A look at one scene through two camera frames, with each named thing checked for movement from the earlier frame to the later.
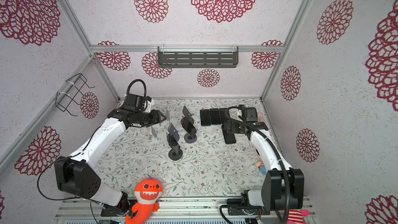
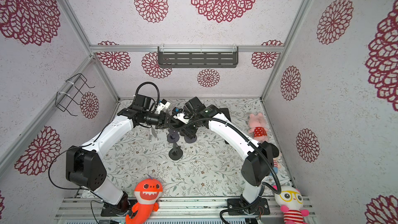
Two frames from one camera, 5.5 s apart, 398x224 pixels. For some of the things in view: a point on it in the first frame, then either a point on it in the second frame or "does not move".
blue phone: (223, 115) does not move
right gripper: (232, 124) -> (188, 131)
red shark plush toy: (146, 193) does not move
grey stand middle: (189, 139) does not move
